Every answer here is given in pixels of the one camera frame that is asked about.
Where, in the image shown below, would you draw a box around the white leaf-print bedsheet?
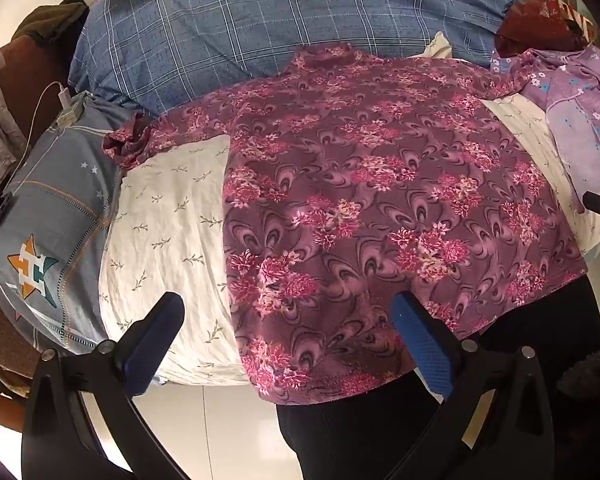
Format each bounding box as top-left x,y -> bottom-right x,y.
98,32 -> 600,387

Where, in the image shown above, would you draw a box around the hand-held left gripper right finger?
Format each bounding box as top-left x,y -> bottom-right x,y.
380,290 -> 556,480

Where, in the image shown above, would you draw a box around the dark red cloth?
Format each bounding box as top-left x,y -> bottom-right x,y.
495,0 -> 597,59

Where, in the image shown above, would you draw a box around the dark fuzzy slipper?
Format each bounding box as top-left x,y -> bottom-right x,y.
557,349 -> 600,413

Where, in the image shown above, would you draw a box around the lilac floral garment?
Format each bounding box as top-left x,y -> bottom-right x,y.
490,45 -> 600,216

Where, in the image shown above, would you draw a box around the person's black pants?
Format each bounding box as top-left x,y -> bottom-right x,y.
277,274 -> 600,480

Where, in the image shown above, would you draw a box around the olive green cloth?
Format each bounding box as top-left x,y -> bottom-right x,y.
11,0 -> 90,47

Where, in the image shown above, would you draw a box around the white charger with cable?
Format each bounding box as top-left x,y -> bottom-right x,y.
16,81 -> 87,171

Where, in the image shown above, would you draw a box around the grey-blue star-print pillow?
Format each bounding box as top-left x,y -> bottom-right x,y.
0,91 -> 146,356

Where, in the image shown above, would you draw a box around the maroon floral shirt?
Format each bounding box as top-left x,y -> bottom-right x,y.
103,44 -> 589,405

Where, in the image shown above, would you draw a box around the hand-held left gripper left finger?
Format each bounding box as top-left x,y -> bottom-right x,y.
21,291 -> 186,480

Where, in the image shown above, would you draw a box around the blue plaid quilt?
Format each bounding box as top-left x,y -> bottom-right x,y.
68,0 -> 531,116

